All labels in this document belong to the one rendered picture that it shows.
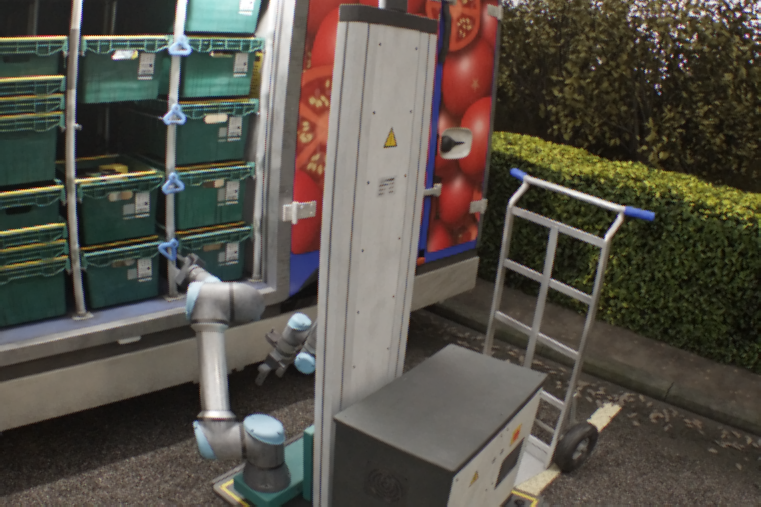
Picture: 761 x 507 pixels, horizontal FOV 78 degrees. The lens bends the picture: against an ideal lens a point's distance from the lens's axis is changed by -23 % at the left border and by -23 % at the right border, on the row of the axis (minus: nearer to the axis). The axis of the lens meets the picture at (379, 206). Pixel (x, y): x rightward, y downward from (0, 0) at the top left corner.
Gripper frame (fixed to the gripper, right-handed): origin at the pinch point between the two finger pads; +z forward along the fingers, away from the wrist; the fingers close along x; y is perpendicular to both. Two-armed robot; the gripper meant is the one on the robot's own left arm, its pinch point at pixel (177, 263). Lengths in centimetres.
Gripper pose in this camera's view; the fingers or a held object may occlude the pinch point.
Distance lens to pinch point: 232.2
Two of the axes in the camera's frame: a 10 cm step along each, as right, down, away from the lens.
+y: -4.6, -5.7, -6.8
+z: -7.1, -2.3, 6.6
